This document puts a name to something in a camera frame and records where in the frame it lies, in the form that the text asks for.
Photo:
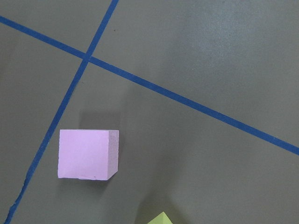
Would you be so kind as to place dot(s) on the blue tape line far crosswise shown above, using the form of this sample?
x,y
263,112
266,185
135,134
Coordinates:
x,y
154,87

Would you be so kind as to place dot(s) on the yellow foam block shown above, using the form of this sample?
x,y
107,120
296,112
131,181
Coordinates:
x,y
162,218

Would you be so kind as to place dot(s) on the light pink foam block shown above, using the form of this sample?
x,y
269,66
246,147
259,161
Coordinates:
x,y
88,154

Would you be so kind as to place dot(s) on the blue tape line right lengthwise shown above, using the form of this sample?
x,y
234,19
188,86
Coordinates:
x,y
85,59

